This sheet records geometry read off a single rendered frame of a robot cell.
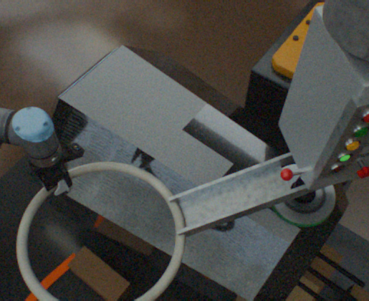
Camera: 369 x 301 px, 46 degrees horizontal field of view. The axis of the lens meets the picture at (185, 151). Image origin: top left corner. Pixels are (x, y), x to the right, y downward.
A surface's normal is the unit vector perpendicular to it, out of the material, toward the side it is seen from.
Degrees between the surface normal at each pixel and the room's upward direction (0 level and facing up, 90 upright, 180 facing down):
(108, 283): 0
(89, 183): 45
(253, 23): 0
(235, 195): 16
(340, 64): 90
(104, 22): 0
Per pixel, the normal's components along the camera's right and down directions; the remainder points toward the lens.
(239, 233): -0.41, 0.13
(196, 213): -0.28, -0.43
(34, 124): 0.14, -0.51
